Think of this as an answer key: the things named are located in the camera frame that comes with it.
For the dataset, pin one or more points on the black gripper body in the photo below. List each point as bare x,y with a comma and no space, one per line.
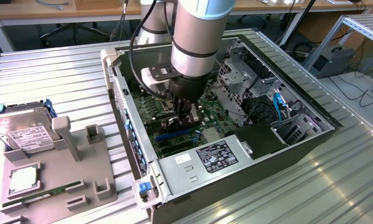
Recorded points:
188,88

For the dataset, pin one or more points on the graphics card with silver bracket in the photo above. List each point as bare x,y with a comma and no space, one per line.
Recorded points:
165,128

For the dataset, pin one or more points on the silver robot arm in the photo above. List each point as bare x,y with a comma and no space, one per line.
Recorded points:
196,35

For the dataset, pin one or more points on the green motherboard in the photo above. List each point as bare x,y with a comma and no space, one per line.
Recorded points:
212,109

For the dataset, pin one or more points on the silver chipset heatsink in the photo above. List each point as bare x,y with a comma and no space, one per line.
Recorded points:
212,135

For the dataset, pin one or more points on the blue expansion slot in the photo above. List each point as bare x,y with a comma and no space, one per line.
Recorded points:
169,137

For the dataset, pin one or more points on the silver drive cage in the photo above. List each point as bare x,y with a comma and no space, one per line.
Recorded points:
233,79

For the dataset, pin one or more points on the black plastic air shroud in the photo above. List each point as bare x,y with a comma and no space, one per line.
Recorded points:
261,140

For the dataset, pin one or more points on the silver power supply unit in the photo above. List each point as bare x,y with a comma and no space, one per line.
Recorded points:
180,172

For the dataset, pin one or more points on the blue case latch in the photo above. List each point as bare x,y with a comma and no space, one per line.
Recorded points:
144,187

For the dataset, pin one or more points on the open PC case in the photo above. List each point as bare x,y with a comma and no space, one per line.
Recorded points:
299,163

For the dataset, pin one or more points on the wooden desk with white legs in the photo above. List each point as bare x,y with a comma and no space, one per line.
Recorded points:
252,8

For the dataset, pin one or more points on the blue disk caddy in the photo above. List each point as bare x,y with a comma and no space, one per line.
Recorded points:
51,110

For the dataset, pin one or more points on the black office chair base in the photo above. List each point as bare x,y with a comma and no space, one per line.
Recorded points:
76,29

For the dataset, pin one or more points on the black stand pole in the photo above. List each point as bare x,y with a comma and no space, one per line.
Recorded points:
299,21

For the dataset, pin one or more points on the grey equipment box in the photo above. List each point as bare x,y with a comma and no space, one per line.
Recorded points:
332,63

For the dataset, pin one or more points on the grey parts rack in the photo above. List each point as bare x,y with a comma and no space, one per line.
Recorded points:
59,177

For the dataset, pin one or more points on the silver hard disk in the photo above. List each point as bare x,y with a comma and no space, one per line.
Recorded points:
19,130

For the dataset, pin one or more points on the green RAM stick on rack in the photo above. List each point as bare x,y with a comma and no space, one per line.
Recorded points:
53,191

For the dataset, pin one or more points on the silver CPU chip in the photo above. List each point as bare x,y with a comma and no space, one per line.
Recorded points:
24,178

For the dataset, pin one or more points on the long wooden desk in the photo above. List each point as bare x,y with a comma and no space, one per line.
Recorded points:
19,11

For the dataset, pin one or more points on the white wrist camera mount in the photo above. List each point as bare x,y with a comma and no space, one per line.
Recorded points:
152,79

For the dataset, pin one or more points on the aluminium slat frame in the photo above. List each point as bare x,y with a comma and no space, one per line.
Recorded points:
367,25

